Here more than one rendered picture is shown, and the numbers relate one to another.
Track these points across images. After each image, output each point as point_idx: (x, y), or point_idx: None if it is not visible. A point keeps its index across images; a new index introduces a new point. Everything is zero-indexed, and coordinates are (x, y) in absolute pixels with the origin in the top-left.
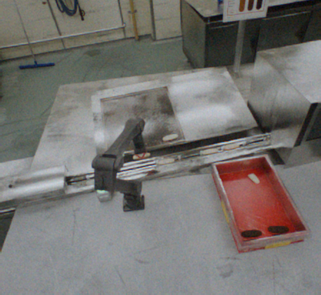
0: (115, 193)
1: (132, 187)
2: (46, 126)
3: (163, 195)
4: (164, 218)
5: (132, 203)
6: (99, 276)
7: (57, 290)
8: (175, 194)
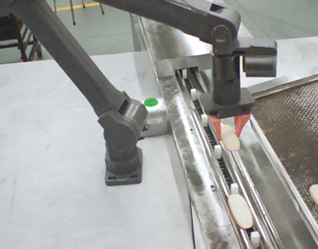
0: (157, 140)
1: (100, 107)
2: None
3: (136, 216)
4: (73, 218)
5: (107, 151)
6: None
7: (3, 108)
8: (134, 239)
